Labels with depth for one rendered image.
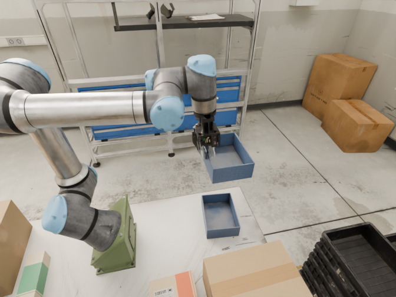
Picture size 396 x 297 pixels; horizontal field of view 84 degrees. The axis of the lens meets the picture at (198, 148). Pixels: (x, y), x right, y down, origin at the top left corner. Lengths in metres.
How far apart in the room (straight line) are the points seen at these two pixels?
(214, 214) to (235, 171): 0.42
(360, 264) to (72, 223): 1.34
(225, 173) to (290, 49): 2.92
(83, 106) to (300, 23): 3.20
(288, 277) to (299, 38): 3.10
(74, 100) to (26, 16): 2.59
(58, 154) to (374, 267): 1.50
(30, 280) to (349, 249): 1.47
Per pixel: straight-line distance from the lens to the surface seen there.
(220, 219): 1.14
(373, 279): 1.49
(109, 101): 0.52
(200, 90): 0.62
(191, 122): 2.39
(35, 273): 1.13
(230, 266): 0.86
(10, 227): 1.21
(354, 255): 1.52
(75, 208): 0.88
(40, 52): 3.16
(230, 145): 0.96
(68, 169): 0.88
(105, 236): 0.90
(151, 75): 0.62
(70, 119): 0.55
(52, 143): 0.81
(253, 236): 1.12
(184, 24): 2.07
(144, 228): 1.14
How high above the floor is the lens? 1.64
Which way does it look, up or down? 38 degrees down
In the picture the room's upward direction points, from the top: straight up
